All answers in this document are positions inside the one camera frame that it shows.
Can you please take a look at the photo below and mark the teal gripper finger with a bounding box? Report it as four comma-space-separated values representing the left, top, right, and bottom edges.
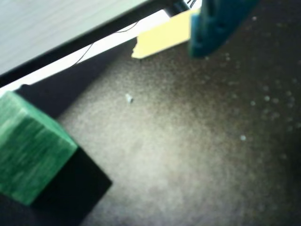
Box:
189, 0, 259, 59

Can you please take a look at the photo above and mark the yellow paper tape piece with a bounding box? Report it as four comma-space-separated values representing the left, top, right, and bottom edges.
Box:
131, 8, 202, 59

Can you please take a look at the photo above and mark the black foam mat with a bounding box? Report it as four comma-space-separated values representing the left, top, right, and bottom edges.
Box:
0, 0, 301, 226

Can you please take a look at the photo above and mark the black metal bar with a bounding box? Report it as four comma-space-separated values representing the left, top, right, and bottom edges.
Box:
0, 0, 203, 88

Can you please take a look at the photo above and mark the green wooden cube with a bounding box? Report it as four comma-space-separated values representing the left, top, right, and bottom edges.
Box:
0, 90, 79, 206

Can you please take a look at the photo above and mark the thin black wire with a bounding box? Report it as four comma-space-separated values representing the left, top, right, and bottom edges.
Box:
74, 21, 140, 66

